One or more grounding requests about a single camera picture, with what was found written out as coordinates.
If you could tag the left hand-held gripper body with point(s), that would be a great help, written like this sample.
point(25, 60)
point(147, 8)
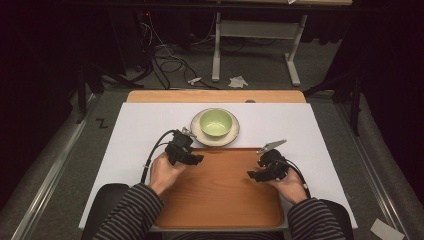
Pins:
point(180, 146)

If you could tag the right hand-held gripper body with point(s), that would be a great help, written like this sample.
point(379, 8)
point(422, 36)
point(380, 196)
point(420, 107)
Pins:
point(275, 163)

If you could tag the beige plate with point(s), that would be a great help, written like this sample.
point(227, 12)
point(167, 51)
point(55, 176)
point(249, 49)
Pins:
point(200, 133)

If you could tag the wooden tray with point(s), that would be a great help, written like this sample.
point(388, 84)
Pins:
point(220, 196)

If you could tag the green bowl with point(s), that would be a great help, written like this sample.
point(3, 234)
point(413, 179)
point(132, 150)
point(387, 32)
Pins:
point(216, 122)

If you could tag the person's left hand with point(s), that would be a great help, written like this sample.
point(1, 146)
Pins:
point(164, 173)

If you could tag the white table cover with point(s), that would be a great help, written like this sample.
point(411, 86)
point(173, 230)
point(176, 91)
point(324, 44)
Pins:
point(140, 123)

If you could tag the small white floor scrap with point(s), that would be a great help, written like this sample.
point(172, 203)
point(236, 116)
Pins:
point(194, 80)

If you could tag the crumpled white paper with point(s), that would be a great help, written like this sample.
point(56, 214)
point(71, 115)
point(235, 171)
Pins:
point(238, 82)

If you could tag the black tripod stand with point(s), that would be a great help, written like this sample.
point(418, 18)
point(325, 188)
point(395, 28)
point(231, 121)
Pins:
point(90, 83)
point(353, 96)

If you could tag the flat white paper sheet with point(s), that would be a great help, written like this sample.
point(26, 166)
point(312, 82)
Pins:
point(386, 230)

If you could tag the white metal desk frame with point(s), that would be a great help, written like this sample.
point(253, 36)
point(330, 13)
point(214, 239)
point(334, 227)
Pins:
point(216, 60)

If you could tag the metal floor rail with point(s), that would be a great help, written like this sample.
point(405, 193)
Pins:
point(370, 166)
point(50, 180)

